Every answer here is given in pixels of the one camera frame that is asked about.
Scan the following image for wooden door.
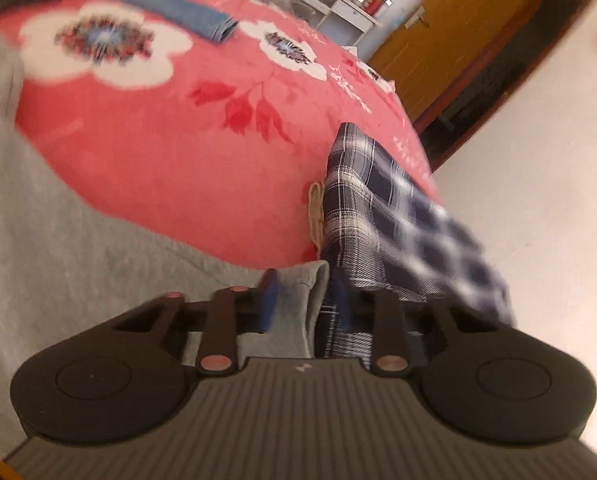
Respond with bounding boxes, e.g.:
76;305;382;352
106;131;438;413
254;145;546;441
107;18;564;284
367;0;537;122

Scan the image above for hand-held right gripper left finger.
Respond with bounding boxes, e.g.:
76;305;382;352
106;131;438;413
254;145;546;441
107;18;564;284
111;269;282;377

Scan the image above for white shelf unit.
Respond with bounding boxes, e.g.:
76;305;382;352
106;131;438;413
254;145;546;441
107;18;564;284
255;0;393;47

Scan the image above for red floral blanket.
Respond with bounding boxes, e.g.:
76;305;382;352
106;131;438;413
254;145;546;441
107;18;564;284
0;0;441;271

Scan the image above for grey sweater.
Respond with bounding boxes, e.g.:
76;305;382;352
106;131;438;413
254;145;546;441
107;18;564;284
0;15;330;461

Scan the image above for navy white plaid shirt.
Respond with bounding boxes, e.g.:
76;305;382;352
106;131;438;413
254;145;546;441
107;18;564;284
308;122;518;361

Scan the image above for beige folded garment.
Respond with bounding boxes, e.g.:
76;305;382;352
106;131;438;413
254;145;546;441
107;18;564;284
308;181;325;247

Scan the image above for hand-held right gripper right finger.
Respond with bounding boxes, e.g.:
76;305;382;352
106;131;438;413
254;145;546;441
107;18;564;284
328;277;486;377

